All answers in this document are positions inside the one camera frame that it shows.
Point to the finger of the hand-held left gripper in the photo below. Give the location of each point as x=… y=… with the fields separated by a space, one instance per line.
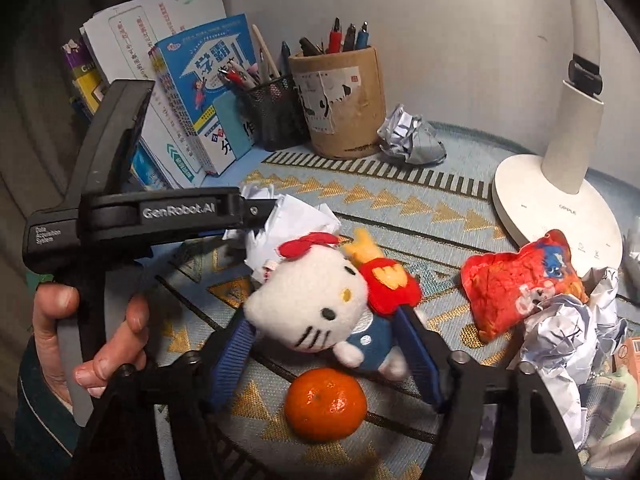
x=252 y=208

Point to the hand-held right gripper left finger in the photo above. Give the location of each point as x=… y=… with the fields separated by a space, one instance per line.
x=231 y=355

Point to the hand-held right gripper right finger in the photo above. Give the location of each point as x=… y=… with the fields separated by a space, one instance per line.
x=420 y=360

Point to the white cat plush toy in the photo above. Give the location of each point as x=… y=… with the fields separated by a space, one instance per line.
x=305 y=295

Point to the person's left forearm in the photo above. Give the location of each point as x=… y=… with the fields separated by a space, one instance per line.
x=40 y=425

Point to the person's left hand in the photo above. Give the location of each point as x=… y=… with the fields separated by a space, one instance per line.
x=132 y=325

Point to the small teal booklet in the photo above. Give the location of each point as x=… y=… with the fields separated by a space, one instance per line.
x=232 y=125

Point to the black mesh pen holder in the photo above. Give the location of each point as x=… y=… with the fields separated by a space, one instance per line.
x=277 y=112

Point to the orange tangerine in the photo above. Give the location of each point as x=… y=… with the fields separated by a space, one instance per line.
x=325 y=405

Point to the red snack packet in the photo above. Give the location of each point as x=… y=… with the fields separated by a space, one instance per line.
x=515 y=285

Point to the cardboard pen holder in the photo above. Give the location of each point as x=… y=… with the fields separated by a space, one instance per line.
x=340 y=105

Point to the blue patterned table mat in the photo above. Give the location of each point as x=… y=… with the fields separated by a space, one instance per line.
x=400 y=205

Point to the bunch of pencils and pens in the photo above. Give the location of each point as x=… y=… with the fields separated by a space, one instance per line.
x=265 y=60

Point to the purple yellow book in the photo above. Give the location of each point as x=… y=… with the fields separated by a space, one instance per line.
x=82 y=75

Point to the blue cartoon cover workbook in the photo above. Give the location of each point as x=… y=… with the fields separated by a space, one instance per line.
x=205 y=65

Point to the large crumpled white paper ball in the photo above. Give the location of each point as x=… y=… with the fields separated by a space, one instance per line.
x=570 y=340

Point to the crumpled grey white paper ball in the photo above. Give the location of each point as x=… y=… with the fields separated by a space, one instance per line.
x=410 y=135

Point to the plaid fabric bow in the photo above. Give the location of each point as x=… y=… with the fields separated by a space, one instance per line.
x=602 y=410

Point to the bunch of dark pens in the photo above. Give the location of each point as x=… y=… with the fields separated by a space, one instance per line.
x=334 y=35

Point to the white desk lamp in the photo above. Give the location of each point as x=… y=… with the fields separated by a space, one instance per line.
x=550 y=200

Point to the stack of books and papers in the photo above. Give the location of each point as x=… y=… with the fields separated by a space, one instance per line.
x=150 y=15

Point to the small orange box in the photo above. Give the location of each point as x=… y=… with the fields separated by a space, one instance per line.
x=629 y=357

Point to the green plush toy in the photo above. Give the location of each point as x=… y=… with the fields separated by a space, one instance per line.
x=627 y=400

